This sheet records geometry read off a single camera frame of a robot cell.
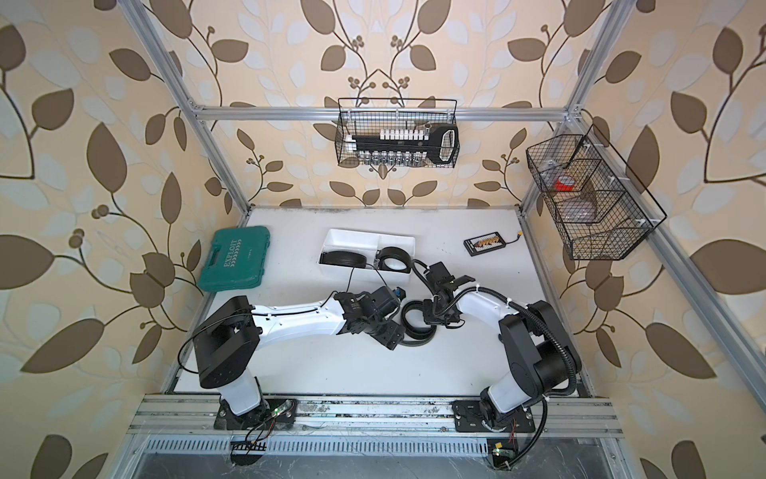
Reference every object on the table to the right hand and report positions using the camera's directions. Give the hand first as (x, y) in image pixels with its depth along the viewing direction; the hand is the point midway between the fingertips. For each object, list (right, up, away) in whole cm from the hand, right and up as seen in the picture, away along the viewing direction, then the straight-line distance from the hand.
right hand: (432, 319), depth 91 cm
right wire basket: (+40, +33, -16) cm, 54 cm away
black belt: (-5, -3, -6) cm, 9 cm away
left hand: (-12, -1, -7) cm, 14 cm away
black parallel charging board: (+21, +23, +17) cm, 36 cm away
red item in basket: (+34, +39, -9) cm, 53 cm away
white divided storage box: (-21, +23, +12) cm, 33 cm away
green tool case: (-66, +18, +8) cm, 68 cm away
